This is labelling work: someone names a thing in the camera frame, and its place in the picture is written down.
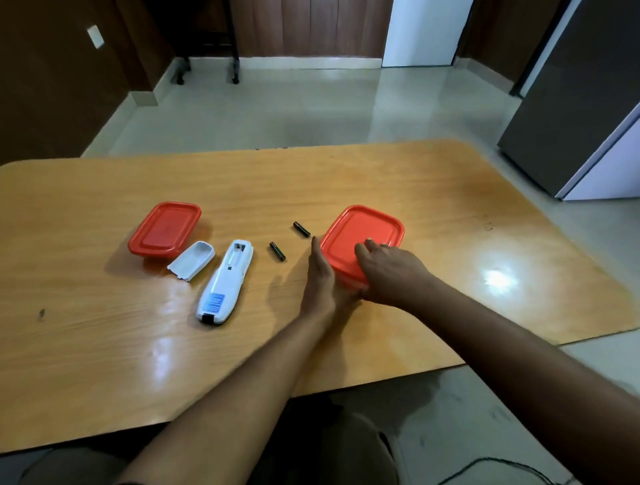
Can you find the person's right hand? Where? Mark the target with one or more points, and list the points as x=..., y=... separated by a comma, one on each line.
x=395, y=277

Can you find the person's left hand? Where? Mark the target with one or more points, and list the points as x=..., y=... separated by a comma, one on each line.
x=319, y=290

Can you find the person's right thumb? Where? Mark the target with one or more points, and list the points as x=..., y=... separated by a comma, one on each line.
x=362, y=257

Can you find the person's left fingers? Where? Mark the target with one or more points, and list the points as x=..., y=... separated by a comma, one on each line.
x=316, y=257

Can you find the square red lidded container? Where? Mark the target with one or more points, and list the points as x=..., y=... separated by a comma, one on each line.
x=350, y=235

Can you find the person's right forearm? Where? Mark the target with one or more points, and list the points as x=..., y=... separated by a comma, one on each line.
x=525, y=369

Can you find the person's left forearm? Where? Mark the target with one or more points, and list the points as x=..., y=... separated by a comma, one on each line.
x=240, y=409

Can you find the black battery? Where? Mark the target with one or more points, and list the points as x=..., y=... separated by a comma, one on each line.
x=301, y=229
x=277, y=251

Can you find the white remote control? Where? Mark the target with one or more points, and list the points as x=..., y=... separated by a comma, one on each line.
x=225, y=282

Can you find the white battery cover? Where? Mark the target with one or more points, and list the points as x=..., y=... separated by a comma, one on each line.
x=192, y=259

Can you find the rectangular red lidded container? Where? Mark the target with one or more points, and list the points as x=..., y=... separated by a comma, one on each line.
x=165, y=229

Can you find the black metal stand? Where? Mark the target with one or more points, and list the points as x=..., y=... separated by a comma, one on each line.
x=233, y=45

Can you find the white door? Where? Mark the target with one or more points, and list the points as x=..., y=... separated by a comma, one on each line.
x=425, y=30

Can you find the grey cabinet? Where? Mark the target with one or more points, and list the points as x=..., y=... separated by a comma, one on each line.
x=570, y=100

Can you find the white wall switch plate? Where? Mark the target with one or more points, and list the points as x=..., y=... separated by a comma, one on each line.
x=95, y=37

